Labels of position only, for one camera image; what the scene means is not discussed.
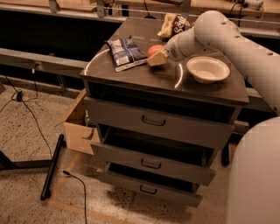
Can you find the grey drawer cabinet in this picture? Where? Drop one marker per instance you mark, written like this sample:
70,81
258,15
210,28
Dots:
168,90

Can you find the grey drawer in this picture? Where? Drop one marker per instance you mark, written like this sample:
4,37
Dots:
151,122
148,188
158,165

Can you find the brown yellow chip bag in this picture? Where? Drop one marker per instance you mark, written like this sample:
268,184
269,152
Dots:
174,24

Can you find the red apple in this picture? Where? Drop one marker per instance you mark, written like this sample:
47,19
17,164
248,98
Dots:
155,50

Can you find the bottom grey drawer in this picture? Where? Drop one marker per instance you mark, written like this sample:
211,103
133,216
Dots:
148,188

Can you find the top grey drawer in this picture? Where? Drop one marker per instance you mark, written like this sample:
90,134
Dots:
151,122

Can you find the grey metal rail beam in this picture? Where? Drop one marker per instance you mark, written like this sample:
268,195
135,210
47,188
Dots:
30,60

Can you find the black table leg base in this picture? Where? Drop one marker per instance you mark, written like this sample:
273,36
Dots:
50,164

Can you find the cardboard box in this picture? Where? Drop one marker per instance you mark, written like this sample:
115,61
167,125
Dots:
78,135

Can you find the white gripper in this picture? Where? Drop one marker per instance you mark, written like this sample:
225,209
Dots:
171,50

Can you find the middle grey drawer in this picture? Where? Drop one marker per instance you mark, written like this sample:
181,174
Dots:
158,165

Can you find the blue chip bag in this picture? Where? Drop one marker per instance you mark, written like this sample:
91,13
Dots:
125,53

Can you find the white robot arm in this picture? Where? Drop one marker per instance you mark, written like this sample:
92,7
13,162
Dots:
254,180

